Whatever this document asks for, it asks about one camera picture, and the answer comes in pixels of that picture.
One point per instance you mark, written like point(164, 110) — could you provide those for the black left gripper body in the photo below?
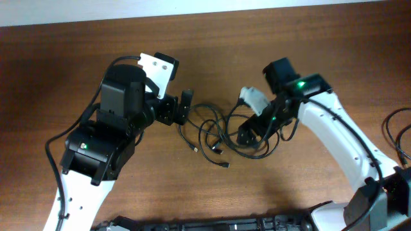
point(179, 109)

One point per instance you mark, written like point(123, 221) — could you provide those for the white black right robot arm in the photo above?
point(381, 188)

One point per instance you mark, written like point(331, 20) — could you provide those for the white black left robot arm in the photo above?
point(104, 141)

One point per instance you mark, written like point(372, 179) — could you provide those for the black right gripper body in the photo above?
point(268, 122)

